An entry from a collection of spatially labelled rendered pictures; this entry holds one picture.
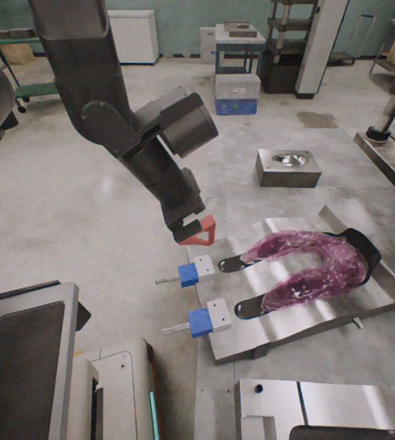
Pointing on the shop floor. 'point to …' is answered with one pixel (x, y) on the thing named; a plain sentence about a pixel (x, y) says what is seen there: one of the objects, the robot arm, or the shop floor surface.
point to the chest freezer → (134, 35)
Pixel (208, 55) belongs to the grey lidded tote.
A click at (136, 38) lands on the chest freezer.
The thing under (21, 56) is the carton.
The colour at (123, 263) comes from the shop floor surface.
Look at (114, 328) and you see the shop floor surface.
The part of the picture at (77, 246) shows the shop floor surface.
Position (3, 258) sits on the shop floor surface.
